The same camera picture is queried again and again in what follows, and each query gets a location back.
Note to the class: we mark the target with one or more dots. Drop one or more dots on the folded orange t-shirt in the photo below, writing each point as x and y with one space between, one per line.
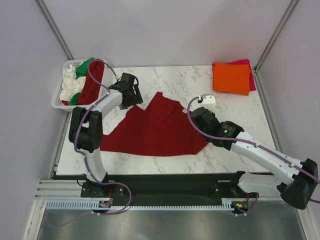
231 78

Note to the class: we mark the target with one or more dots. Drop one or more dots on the left aluminium frame post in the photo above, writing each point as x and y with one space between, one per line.
54 28

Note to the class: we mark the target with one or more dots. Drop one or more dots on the green t-shirt in basket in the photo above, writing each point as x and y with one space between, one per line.
81 72

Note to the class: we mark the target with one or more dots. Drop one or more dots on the folded pink t-shirt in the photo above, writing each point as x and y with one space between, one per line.
251 75

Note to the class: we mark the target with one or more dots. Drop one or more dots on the right aluminium frame post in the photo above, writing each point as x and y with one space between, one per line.
276 33

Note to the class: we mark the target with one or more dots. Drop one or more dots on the dark red shirt in basket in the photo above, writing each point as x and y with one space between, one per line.
91 89

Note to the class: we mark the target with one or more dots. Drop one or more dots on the aluminium front rail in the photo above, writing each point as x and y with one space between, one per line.
75 189

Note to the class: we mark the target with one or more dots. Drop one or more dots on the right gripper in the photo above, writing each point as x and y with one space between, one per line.
213 114

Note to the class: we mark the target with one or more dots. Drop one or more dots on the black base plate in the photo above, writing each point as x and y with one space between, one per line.
176 189

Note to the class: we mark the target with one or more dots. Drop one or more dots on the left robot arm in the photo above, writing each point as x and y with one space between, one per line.
86 126

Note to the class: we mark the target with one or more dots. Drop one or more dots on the white t-shirt in basket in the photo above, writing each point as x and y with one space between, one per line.
69 85

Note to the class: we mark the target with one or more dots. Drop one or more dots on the aluminium frame post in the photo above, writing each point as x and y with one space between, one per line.
276 33
54 28

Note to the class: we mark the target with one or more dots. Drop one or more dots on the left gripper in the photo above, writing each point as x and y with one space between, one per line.
137 99

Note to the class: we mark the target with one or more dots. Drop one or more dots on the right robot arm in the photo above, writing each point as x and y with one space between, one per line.
292 179

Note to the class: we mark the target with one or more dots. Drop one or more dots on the dark red t-shirt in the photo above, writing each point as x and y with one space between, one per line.
160 130

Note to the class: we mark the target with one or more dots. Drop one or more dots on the white slotted cable duct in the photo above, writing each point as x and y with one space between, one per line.
64 204

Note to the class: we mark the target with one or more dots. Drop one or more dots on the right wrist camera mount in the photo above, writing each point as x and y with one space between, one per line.
208 101

